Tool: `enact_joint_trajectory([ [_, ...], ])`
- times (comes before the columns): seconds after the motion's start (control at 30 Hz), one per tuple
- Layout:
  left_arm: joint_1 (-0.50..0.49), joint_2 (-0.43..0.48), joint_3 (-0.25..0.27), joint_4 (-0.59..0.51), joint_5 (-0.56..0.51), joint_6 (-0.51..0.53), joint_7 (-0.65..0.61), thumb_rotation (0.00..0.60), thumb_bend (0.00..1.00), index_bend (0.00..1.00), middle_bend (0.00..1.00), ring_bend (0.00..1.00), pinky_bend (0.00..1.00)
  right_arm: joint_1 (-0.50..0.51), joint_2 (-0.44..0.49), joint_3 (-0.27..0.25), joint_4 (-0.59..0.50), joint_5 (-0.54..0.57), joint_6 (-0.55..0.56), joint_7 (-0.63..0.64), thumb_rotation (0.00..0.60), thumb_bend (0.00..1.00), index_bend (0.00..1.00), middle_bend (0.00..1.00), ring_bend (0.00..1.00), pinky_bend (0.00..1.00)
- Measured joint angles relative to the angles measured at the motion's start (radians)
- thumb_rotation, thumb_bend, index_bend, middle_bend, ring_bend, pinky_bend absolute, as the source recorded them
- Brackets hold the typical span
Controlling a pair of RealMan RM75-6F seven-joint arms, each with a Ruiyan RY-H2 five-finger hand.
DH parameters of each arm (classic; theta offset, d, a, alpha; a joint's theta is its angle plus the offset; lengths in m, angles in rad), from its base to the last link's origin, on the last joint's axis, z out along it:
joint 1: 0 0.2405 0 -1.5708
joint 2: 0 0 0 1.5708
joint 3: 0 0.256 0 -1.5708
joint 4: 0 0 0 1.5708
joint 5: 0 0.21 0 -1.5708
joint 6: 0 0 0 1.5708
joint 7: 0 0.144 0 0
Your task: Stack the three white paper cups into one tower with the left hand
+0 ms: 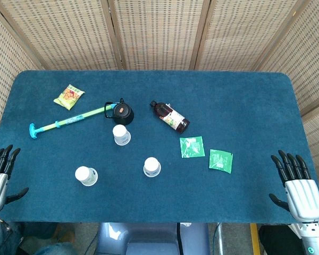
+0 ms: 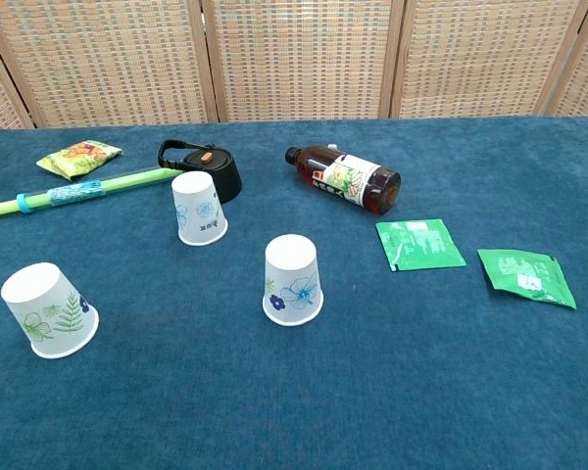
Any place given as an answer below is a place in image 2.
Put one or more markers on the crumpled green sachet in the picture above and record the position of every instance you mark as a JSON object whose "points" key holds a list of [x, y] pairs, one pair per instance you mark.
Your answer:
{"points": [[526, 276]]}

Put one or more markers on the white paper cup blue print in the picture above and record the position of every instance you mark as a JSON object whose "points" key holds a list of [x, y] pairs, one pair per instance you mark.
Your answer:
{"points": [[196, 196]]}

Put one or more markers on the white paper cup blue flower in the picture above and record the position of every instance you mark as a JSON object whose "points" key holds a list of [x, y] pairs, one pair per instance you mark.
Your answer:
{"points": [[291, 274]]}

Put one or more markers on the yellow green snack bag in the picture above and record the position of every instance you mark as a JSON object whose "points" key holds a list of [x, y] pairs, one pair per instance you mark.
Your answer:
{"points": [[78, 157]]}

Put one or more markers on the flat green square sachet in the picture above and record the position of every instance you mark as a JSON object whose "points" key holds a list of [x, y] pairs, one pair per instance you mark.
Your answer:
{"points": [[419, 244]]}

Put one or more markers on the green stick with blue band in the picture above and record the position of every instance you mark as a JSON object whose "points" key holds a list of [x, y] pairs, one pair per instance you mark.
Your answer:
{"points": [[122, 182]]}

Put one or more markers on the woven wooden folding screen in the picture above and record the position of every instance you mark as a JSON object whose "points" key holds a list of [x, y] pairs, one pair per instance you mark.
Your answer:
{"points": [[299, 59]]}

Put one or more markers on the white paper cup green fern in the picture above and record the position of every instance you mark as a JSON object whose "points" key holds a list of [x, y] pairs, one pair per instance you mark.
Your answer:
{"points": [[39, 298]]}

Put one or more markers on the blue table cloth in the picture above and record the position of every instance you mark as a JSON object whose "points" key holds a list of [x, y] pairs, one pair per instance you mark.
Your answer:
{"points": [[294, 382]]}

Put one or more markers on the brown tea bottle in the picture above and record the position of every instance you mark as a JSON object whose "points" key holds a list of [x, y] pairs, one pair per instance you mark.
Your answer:
{"points": [[343, 176]]}

